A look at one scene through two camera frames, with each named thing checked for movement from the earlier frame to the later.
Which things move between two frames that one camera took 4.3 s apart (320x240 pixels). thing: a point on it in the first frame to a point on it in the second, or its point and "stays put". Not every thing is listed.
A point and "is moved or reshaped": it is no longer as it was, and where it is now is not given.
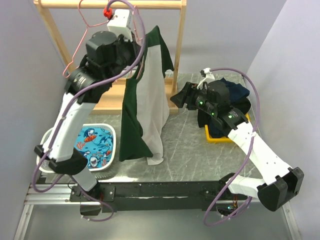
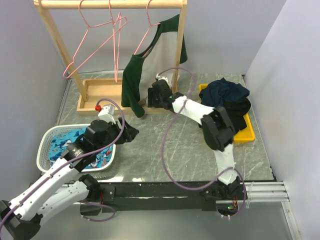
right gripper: x=180 y=98 to x=152 y=93
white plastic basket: x=44 y=166 stays put
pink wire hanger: x=82 y=41 stays put
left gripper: x=133 y=46 to x=128 y=134
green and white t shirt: x=145 y=102 is moved or reshaped
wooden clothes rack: x=111 y=100 stays put
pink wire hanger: x=134 y=25 to x=150 y=25
